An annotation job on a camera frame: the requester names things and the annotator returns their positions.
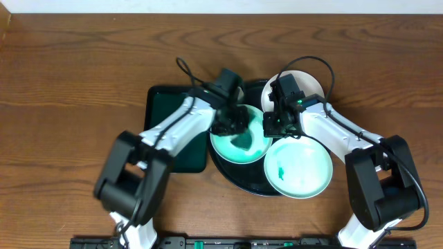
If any green scrubbing sponge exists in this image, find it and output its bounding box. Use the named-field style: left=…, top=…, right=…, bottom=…
left=230, top=131, right=253, bottom=151

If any pale green plate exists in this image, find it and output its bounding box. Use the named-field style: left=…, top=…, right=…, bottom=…
left=264, top=136, right=333, bottom=199
left=210, top=104, right=273, bottom=164

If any pale green plate front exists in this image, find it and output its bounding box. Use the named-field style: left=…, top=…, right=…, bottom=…
left=264, top=136, right=333, bottom=199

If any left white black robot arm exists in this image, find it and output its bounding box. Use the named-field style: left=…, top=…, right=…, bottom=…
left=93, top=86, right=248, bottom=248

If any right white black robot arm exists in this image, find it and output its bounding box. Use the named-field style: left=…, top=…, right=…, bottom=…
left=262, top=99, right=428, bottom=248

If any round black serving tray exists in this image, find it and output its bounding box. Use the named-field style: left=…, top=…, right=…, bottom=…
left=210, top=80, right=282, bottom=196

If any black rectangular water tray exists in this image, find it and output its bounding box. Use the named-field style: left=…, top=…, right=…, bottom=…
left=144, top=86, right=208, bottom=174

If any white plate green stain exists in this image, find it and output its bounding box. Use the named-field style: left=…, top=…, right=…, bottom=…
left=260, top=71, right=325, bottom=112

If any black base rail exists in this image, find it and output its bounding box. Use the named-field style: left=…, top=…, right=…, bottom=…
left=69, top=234, right=418, bottom=249

